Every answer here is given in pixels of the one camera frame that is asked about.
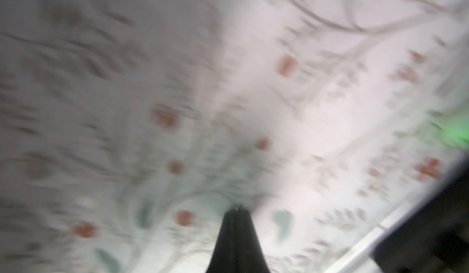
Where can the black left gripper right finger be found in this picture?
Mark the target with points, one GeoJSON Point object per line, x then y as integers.
{"type": "Point", "coordinates": [251, 258]}

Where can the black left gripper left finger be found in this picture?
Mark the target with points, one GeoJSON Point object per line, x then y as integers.
{"type": "Point", "coordinates": [225, 253]}

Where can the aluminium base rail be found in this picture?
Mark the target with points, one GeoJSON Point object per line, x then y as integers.
{"type": "Point", "coordinates": [359, 259]}

